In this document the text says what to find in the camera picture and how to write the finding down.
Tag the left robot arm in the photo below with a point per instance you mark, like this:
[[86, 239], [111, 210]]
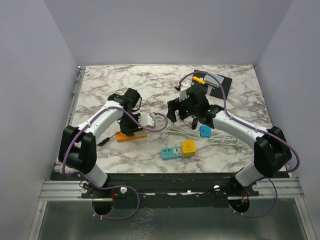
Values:
[[78, 148]]

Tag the grey rectangular box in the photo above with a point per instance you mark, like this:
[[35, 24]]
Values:
[[213, 80]]

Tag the orange power strip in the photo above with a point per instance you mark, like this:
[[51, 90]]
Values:
[[121, 137]]

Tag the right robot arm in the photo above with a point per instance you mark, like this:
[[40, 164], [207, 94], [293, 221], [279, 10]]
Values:
[[270, 148]]

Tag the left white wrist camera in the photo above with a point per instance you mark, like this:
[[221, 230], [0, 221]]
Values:
[[146, 120]]

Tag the black mat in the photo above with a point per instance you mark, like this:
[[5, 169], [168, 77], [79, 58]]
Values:
[[211, 90]]

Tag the blue flat charger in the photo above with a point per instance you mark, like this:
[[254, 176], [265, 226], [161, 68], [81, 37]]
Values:
[[205, 131]]

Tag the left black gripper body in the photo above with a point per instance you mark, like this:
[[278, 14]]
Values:
[[125, 121]]

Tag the black plug adapter with cable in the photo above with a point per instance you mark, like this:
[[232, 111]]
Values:
[[194, 123]]

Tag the yellow cube socket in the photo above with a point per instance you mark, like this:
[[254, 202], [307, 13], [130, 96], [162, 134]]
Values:
[[188, 148]]

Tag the yellow handled screwdriver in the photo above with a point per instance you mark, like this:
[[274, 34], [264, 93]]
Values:
[[199, 80]]

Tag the beige cube socket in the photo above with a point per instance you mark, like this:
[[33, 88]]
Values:
[[140, 134]]

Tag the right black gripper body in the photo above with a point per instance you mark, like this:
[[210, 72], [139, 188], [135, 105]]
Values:
[[189, 110]]

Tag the teal power strip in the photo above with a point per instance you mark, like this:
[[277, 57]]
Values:
[[171, 153]]

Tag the black power adapter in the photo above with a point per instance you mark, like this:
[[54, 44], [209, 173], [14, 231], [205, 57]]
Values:
[[129, 131]]

